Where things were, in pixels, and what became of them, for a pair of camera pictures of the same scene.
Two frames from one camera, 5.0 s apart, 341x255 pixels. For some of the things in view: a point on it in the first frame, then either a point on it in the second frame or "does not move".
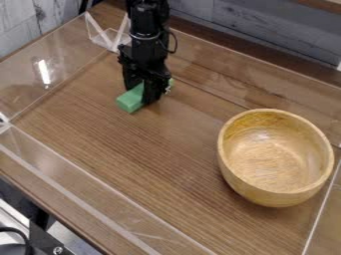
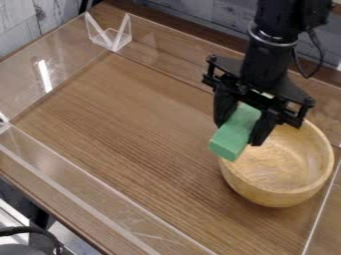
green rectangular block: x=131 y=99 -> x=230 y=137
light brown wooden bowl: x=274 y=156 does not move
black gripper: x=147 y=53 -> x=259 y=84
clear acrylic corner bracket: x=110 y=38 does not move
